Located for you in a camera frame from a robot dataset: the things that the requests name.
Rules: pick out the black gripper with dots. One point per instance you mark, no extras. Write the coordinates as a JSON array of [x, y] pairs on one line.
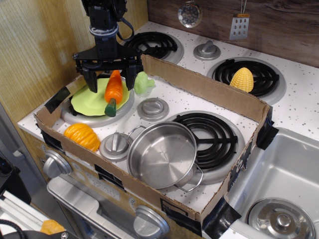
[[108, 55]]

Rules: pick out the orange toy carrot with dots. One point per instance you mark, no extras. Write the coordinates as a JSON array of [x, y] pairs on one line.
[[113, 93]]

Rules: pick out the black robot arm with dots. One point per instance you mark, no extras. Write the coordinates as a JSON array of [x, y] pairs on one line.
[[107, 24]]

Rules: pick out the light green plate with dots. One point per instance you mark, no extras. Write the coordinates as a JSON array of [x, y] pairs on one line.
[[89, 103]]

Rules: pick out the green toy broccoli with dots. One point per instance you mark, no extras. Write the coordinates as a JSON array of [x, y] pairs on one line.
[[142, 83]]

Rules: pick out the silver centre stove knob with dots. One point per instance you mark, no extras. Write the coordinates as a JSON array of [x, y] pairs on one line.
[[153, 109]]

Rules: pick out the silver stove knob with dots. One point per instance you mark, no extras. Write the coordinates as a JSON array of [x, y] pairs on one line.
[[207, 51], [153, 109], [115, 147]]

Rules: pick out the back left stove burner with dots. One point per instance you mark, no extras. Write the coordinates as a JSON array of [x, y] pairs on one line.
[[159, 45]]

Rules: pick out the orange toy pumpkin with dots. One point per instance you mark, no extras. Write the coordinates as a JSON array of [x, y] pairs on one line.
[[83, 135]]

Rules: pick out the silver front stove knob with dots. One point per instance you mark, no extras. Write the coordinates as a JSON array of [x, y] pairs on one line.
[[115, 147]]

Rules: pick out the cardboard fence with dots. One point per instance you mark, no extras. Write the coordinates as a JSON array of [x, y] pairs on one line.
[[183, 90]]

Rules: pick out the stainless steel pot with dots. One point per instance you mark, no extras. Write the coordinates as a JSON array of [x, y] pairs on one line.
[[163, 155]]

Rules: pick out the hanging silver strainer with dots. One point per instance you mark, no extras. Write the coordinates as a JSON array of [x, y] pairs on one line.
[[190, 14]]

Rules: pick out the silver back stove knob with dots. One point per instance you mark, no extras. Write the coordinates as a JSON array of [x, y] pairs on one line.
[[207, 51]]

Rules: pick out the silver oven knob left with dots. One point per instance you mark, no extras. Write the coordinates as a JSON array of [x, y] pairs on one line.
[[55, 165]]

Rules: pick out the silver oven knob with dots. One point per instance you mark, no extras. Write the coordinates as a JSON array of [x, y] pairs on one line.
[[148, 224], [55, 165]]

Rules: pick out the front right stove burner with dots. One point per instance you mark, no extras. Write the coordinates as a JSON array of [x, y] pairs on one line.
[[219, 144]]

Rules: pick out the yellow toy corn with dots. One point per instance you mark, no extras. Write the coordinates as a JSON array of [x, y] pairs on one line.
[[243, 80]]

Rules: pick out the hanging silver spatula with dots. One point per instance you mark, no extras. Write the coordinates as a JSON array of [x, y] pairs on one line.
[[240, 23]]

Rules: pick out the silver oven knob right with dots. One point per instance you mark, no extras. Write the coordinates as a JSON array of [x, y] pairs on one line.
[[148, 224]]

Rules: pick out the back right stove burner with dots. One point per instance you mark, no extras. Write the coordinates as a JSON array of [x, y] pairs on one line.
[[269, 83]]

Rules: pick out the orange object bottom left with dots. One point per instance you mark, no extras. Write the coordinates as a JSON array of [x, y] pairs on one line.
[[50, 227]]

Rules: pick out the silver sink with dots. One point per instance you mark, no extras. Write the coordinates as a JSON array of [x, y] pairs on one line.
[[287, 169]]

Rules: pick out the silver pot lid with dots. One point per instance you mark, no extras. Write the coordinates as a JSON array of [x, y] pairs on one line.
[[281, 219]]

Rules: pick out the oven door handle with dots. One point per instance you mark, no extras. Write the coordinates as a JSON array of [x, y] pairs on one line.
[[95, 216]]

